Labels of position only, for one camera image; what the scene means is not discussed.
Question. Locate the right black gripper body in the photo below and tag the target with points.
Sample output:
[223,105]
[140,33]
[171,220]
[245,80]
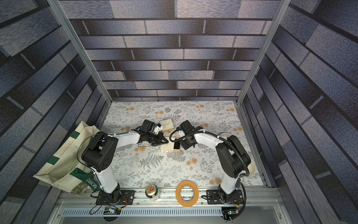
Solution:
[181,138]

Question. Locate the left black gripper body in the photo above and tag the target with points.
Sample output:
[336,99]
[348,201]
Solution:
[153,138]

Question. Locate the cream drawer jewelry box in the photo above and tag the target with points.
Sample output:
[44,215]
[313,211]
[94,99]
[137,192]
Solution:
[170,146]

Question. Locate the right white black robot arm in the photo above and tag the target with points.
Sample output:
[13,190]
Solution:
[234,159]

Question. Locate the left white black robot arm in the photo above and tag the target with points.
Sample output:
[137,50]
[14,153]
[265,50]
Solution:
[99,153]

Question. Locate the floral table cloth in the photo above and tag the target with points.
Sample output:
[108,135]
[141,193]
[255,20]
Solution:
[138,165]

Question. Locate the metal drink can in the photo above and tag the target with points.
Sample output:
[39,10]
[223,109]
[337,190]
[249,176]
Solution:
[152,192]

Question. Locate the orange tape roll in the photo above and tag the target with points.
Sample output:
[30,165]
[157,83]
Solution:
[187,193]

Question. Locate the plain cream ceramic bowl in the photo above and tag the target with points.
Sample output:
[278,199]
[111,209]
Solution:
[252,168]

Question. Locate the cream green tote bag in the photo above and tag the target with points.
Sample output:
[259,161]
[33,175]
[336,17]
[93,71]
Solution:
[65,170]

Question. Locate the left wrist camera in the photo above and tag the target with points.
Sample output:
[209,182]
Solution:
[151,127]

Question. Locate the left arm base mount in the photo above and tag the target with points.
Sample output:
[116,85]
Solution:
[117,197]

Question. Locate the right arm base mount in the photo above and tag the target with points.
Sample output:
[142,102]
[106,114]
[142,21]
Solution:
[220,197]

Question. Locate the aluminium rail frame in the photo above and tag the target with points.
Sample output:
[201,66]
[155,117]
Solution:
[264,206]

